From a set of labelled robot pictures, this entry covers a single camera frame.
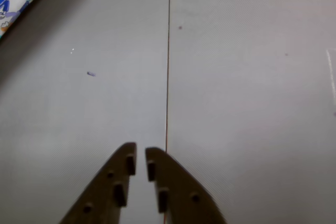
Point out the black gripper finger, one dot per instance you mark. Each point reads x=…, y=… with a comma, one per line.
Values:
x=181, y=190
x=105, y=187

